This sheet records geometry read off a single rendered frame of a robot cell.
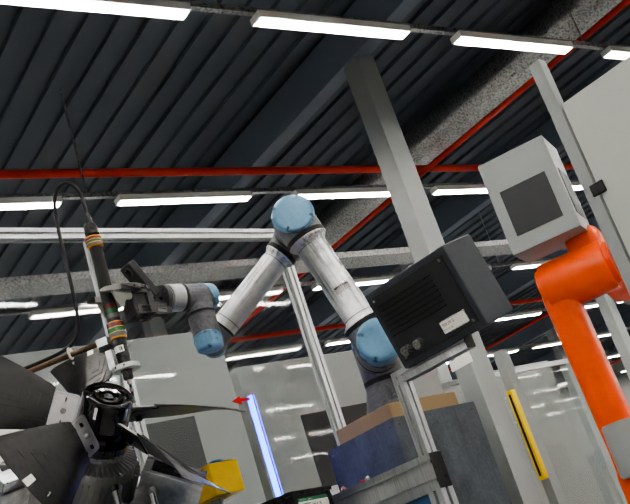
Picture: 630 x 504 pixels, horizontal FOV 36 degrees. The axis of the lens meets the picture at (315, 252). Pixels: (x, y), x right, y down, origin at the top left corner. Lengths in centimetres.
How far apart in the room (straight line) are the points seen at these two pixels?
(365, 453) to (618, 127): 157
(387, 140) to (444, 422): 721
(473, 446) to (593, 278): 343
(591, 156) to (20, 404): 217
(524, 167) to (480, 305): 409
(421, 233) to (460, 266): 727
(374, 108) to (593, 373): 462
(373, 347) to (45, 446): 87
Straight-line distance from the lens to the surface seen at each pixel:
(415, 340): 212
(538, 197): 603
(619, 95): 359
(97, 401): 233
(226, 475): 279
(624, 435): 566
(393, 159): 959
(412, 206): 940
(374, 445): 257
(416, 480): 223
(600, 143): 361
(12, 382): 242
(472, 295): 204
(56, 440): 223
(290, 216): 265
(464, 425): 265
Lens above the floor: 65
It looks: 19 degrees up
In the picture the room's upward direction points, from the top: 18 degrees counter-clockwise
